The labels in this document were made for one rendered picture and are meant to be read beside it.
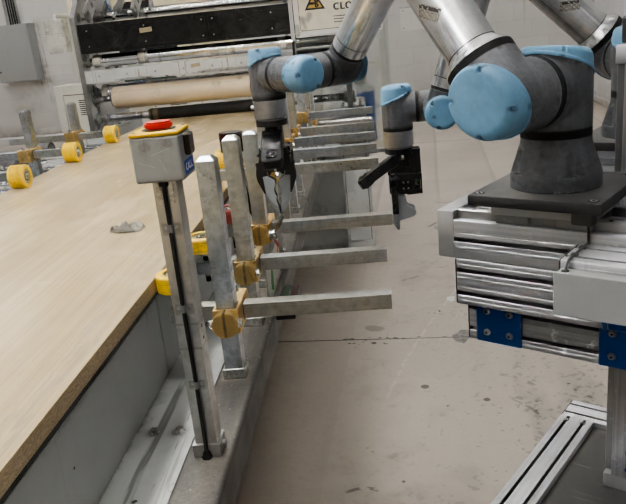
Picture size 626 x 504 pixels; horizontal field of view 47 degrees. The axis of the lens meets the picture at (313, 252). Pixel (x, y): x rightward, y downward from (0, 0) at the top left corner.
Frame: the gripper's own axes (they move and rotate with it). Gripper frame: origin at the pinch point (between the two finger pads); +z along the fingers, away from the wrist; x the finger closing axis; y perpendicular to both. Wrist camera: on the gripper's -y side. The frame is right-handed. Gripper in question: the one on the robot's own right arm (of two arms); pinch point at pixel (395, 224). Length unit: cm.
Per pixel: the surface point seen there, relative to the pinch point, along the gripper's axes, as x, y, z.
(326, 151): 48, -19, -12
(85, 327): -74, -54, -7
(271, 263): -26.5, -29.2, -0.6
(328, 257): -26.5, -16.2, -1.1
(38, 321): -70, -64, -7
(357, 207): 225, -15, 52
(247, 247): -30.7, -33.4, -6.1
